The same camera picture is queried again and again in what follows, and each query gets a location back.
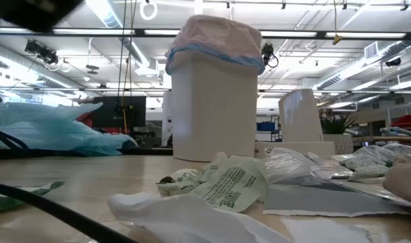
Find white swing bin lid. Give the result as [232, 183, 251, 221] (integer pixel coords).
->
[254, 88, 337, 160]

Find clear plastic sheet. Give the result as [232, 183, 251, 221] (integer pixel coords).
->
[263, 146, 354, 180]

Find twisted white tissue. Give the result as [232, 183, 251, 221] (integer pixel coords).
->
[106, 192, 294, 243]

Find grey foil wrapper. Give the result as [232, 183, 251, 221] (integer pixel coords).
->
[262, 174, 411, 218]

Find blue plastic bag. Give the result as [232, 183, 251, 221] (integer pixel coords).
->
[0, 101, 139, 157]

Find white paper sheet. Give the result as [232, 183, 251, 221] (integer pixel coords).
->
[280, 217, 374, 243]

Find clear printed plastic wrapper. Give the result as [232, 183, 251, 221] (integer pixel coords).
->
[332, 142, 411, 182]

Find white plastic trash bin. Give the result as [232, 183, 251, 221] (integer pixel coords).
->
[170, 50, 261, 163]

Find pink trash bag blue rim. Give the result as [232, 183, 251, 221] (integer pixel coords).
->
[164, 14, 267, 76]

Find blue crate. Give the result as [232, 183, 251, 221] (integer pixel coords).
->
[255, 121, 277, 132]

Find black monitor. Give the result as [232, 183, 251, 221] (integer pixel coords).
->
[91, 95, 147, 130]

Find potted succulent plant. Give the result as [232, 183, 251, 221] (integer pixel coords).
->
[319, 113, 358, 155]

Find yellow hanging tag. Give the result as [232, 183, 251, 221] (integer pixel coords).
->
[331, 0, 343, 45]

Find grey rolled mats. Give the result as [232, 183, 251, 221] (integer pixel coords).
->
[379, 126, 411, 138]

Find black ceiling speaker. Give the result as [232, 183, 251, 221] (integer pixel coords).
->
[385, 56, 403, 68]

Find red storage bin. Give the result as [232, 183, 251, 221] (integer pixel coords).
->
[389, 113, 411, 129]

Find black ceiling camera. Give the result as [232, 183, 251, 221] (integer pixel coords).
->
[261, 42, 279, 68]
[24, 39, 60, 65]

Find hanging black cords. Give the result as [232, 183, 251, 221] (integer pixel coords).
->
[116, 0, 138, 109]

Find white hanging ring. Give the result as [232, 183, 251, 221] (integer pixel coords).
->
[139, 1, 159, 21]

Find black cable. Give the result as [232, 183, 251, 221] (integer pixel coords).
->
[0, 124, 30, 151]

